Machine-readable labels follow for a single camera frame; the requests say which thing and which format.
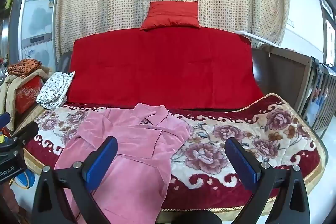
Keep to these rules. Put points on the red blanket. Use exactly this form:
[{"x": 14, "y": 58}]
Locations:
[{"x": 162, "y": 69}]

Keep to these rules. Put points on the orange patterned folded cloth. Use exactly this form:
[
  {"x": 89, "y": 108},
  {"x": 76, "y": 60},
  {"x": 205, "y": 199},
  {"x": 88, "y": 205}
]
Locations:
[{"x": 25, "y": 66}]

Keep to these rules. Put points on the white board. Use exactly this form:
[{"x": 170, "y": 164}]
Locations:
[{"x": 258, "y": 37}]

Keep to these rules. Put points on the dark brown sofa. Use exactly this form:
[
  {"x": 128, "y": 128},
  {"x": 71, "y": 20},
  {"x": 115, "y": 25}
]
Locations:
[{"x": 281, "y": 74}]

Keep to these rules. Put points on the floral plush blanket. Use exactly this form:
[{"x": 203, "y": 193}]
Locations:
[{"x": 236, "y": 140}]

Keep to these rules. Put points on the dark framed window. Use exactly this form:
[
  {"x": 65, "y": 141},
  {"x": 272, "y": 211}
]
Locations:
[{"x": 326, "y": 24}]

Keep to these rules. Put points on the red pillow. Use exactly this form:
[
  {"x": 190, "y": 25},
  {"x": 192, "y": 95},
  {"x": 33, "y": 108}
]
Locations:
[{"x": 170, "y": 15}]

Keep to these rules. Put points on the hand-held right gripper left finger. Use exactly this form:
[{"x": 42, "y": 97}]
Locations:
[{"x": 101, "y": 162}]

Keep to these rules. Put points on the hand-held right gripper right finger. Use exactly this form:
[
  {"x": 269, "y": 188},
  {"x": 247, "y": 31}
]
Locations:
[{"x": 241, "y": 166}]

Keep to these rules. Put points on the red cardboard box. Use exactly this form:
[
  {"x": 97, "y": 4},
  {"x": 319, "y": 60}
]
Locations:
[{"x": 27, "y": 94}]

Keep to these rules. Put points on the white black-patterned cloth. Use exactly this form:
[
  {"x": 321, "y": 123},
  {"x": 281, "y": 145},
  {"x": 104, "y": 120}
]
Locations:
[{"x": 55, "y": 88}]

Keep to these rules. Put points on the white refrigerator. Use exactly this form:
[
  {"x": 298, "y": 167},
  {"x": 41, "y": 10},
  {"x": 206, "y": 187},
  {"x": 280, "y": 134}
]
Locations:
[{"x": 36, "y": 24}]

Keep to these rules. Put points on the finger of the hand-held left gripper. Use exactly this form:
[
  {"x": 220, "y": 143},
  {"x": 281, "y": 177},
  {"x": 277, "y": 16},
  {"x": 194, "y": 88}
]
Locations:
[{"x": 26, "y": 132}]

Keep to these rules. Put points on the wooden crib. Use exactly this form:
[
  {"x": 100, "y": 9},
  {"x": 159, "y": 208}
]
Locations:
[{"x": 320, "y": 92}]

